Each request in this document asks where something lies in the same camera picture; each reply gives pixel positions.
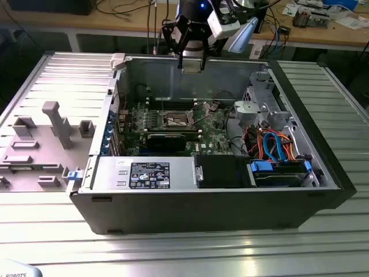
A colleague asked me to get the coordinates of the green motherboard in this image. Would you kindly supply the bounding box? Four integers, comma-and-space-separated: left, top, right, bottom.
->
116, 99, 242, 158

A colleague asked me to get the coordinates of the blue cable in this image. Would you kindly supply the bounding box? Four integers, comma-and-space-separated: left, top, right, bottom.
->
272, 24, 285, 55

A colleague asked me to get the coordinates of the orange wire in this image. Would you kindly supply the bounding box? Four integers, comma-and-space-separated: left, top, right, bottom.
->
282, 135, 299, 161
246, 129, 265, 158

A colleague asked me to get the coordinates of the hard disk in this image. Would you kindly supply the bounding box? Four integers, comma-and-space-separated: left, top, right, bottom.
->
254, 170, 308, 188

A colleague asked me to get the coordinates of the large black box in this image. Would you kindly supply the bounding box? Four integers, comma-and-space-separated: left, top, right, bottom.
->
8, 0, 93, 16

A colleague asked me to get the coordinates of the grey metal device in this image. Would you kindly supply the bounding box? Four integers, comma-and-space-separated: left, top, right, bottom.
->
310, 11, 331, 29

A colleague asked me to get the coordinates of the copper heat sink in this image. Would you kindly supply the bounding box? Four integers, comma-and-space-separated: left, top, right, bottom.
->
292, 7, 311, 28

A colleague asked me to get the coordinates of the white paper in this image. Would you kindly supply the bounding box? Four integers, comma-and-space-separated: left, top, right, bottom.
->
334, 17, 367, 29

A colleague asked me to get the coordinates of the grey parts rack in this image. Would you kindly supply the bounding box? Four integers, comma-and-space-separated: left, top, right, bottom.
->
0, 100, 96, 193

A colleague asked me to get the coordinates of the black desktop box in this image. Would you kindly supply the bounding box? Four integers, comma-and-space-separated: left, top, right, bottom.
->
257, 0, 269, 34

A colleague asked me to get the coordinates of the blue wire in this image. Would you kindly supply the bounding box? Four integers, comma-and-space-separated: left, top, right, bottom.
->
262, 130, 289, 163

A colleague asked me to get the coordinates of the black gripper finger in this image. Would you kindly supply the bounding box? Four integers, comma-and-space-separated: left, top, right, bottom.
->
200, 27, 210, 72
161, 18, 186, 70

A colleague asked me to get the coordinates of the grey power supply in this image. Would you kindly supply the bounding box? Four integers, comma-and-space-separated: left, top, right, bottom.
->
96, 157, 197, 191

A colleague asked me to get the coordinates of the pale blue teach pendant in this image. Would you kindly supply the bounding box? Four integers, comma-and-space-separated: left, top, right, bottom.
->
0, 258, 44, 277

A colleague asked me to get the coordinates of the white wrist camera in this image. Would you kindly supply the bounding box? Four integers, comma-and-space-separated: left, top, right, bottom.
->
207, 8, 242, 40

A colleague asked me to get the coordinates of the metal drive cage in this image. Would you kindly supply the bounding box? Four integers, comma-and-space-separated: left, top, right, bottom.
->
233, 70, 292, 129

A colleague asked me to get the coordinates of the wooden desk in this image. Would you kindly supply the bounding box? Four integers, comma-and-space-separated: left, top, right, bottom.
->
0, 0, 369, 53

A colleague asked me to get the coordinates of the black open PC case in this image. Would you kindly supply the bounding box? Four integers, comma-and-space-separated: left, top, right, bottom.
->
68, 51, 358, 236

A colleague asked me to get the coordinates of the silver CPU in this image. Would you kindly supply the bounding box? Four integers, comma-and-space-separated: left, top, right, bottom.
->
181, 59, 202, 73

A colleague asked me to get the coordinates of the green RAM stick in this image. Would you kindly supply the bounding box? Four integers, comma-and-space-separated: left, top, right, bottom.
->
147, 129, 200, 136

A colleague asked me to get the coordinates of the black graphics card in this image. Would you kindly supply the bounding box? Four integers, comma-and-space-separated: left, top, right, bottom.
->
146, 133, 187, 152

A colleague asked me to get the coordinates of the CPU socket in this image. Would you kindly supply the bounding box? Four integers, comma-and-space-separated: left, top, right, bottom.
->
162, 109, 199, 129

